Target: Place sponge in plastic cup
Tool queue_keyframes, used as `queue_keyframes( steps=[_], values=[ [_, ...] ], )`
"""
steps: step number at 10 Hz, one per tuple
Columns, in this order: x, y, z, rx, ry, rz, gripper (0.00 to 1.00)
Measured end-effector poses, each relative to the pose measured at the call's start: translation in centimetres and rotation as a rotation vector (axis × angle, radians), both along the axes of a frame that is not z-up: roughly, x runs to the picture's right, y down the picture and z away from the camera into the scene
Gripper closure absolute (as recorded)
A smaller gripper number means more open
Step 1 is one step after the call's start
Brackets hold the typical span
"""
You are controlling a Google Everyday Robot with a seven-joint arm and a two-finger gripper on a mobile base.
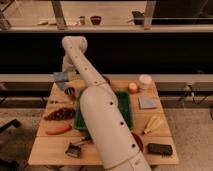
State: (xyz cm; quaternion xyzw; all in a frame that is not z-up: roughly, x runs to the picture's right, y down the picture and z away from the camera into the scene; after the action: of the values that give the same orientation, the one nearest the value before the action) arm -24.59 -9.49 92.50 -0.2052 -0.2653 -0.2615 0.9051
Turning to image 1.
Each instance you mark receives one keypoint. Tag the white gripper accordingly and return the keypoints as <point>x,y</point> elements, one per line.
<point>67,65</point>

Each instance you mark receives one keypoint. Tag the blue plastic cup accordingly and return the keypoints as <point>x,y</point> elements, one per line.
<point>61,79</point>

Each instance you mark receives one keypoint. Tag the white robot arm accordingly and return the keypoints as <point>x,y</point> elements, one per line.
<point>113,139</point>

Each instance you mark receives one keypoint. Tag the small cup on shelf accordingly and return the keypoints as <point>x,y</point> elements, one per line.
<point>82,20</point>

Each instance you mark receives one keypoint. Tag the orange cup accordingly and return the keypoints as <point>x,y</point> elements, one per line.
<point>133,88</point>

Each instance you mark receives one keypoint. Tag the white plastic cup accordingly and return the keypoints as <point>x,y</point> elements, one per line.
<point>145,81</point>

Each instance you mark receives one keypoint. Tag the blue-grey sponge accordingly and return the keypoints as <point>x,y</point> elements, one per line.
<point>146,103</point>

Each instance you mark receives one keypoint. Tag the purple bowl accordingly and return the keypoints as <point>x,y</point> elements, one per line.
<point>106,79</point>

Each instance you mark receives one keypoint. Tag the brown pinecone-like object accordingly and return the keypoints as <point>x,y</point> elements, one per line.
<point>61,114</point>

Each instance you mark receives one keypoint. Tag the dark bowl on shelf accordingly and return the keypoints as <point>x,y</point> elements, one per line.
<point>95,20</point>

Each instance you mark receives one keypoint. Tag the green plastic tray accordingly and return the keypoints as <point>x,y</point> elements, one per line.
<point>124,105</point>

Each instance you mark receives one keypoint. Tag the dark object on shelf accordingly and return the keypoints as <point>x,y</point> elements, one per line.
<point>138,17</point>

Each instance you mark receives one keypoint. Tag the red bowl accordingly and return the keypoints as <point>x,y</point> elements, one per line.
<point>138,141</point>

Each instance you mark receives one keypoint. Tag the black rectangular remote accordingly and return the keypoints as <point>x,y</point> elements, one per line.
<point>161,149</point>

